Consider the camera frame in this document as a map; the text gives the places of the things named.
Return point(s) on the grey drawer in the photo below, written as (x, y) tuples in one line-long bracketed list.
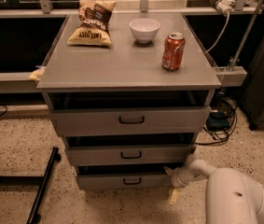
[(94, 122), (123, 181), (121, 155)]

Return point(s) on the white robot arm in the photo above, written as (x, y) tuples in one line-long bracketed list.
[(230, 196)]

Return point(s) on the grey drawer cabinet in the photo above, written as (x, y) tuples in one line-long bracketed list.
[(127, 75)]

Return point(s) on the grey rail beam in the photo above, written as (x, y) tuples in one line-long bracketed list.
[(17, 83), (234, 78)]

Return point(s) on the grey metal rod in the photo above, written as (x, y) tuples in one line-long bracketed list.
[(234, 60)]

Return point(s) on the grey middle drawer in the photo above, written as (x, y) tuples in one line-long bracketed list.
[(121, 155)]

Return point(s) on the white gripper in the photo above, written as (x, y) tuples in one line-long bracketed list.
[(177, 178)]

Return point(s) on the black stand leg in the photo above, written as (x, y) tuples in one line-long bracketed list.
[(34, 181)]

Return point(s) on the grey left rail beam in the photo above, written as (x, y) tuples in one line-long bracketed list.
[(17, 83)]

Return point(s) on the yellow brown chip bag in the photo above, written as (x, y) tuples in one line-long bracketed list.
[(94, 18)]

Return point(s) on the yellow tape piece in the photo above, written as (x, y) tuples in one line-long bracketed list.
[(37, 74)]

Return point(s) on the orange soda can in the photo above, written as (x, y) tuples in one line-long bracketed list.
[(173, 51)]

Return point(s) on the grey top drawer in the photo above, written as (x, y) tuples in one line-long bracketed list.
[(94, 122)]

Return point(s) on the white bowl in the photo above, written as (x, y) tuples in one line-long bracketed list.
[(144, 30)]

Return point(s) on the grey bottom drawer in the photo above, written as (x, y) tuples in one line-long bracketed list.
[(123, 181)]

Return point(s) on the grey right rail beam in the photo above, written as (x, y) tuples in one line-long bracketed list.
[(234, 78)]

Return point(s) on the white power strip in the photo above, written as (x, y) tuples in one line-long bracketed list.
[(223, 6)]

